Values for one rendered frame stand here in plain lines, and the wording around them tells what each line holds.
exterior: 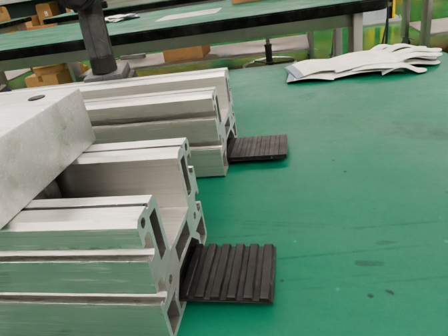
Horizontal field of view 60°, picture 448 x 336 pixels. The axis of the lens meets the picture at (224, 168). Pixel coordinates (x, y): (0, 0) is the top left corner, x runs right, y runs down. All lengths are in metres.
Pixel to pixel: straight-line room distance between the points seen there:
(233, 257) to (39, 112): 0.15
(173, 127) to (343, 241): 0.18
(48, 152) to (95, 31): 0.38
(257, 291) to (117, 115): 0.22
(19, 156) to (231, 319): 0.15
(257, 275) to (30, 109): 0.17
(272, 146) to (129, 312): 0.24
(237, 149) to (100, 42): 0.29
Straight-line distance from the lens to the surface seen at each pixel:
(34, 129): 0.24
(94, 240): 0.20
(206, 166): 0.38
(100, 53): 0.61
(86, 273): 0.22
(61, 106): 0.27
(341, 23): 1.74
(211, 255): 0.27
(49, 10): 11.58
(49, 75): 4.50
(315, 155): 0.41
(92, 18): 0.62
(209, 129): 0.36
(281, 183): 0.36
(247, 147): 0.42
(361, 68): 0.65
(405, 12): 4.31
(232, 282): 0.25
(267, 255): 0.27
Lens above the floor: 0.96
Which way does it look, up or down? 27 degrees down
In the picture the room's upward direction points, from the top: 9 degrees counter-clockwise
